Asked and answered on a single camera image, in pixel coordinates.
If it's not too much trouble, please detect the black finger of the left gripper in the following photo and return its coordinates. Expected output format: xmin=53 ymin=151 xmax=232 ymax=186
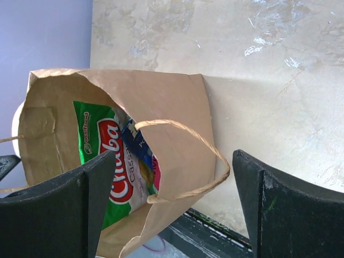
xmin=0 ymin=155 xmax=21 ymax=181

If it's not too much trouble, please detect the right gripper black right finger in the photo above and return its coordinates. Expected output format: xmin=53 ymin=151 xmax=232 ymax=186
xmin=232 ymin=150 xmax=343 ymax=257

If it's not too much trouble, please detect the blue Kettle chips bag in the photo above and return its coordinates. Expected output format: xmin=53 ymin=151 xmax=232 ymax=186
xmin=121 ymin=119 xmax=155 ymax=188

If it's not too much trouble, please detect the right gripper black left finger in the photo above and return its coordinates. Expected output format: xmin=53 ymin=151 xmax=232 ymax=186
xmin=1 ymin=160 xmax=105 ymax=257

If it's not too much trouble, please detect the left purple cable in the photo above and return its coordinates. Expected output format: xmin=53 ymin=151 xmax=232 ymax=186
xmin=142 ymin=234 xmax=167 ymax=253

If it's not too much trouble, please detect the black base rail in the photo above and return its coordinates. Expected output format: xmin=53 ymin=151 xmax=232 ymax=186
xmin=159 ymin=209 xmax=254 ymax=257

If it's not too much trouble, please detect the brown paper bag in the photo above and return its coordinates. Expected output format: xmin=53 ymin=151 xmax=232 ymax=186
xmin=8 ymin=69 xmax=223 ymax=257

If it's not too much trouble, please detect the green Chuba snack bag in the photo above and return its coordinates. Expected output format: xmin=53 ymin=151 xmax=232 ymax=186
xmin=73 ymin=101 xmax=160 ymax=229

